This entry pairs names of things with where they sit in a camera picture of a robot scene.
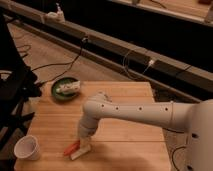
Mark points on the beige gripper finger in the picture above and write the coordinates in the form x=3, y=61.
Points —
x=84, y=142

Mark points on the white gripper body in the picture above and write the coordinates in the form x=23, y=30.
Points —
x=87, y=126

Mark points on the red pepper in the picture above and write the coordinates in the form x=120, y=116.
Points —
x=72, y=148

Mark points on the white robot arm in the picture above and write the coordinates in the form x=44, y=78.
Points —
x=194, y=119

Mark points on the white sponge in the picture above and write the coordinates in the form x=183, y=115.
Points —
x=80, y=152

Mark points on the white object on plate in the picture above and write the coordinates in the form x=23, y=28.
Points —
x=68, y=88

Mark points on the white paper cup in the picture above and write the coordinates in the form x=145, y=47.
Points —
x=27, y=148

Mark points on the black chair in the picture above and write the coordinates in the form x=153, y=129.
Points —
x=16, y=89

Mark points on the white object on rail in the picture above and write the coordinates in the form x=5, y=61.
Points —
x=58, y=15

